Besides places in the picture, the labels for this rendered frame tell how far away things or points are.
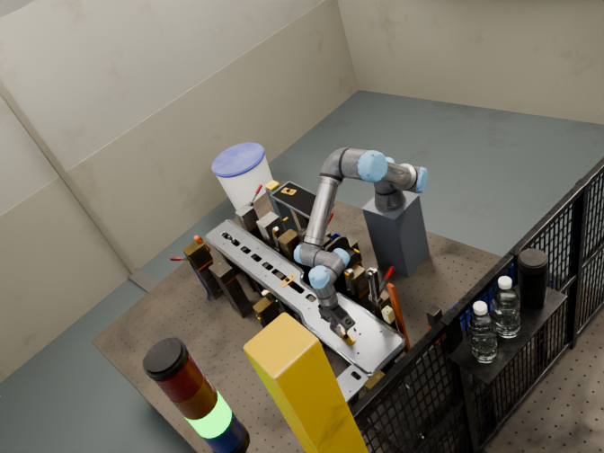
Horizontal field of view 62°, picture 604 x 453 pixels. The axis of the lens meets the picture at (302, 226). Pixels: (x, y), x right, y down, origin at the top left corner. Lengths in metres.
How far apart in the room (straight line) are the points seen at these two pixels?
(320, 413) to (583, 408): 1.44
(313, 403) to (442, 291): 1.72
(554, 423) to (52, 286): 3.60
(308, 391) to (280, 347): 0.10
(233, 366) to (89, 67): 2.54
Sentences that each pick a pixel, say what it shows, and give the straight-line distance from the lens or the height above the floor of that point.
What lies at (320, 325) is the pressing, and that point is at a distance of 2.18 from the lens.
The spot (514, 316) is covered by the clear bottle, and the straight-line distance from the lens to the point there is 1.44.
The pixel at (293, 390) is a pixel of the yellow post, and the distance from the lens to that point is 0.88.
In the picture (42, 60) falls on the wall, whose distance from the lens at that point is 4.10.
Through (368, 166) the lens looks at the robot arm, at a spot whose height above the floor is 1.59.
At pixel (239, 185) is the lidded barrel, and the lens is 4.26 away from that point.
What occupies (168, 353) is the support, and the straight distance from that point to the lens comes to 0.84.
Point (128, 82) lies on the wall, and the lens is 4.34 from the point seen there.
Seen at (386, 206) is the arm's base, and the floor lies 1.13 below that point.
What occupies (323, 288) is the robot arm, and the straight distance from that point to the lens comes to 1.86.
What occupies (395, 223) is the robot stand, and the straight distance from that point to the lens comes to 2.41.
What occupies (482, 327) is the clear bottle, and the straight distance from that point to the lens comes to 1.34.
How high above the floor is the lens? 2.65
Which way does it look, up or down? 38 degrees down
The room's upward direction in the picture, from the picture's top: 21 degrees counter-clockwise
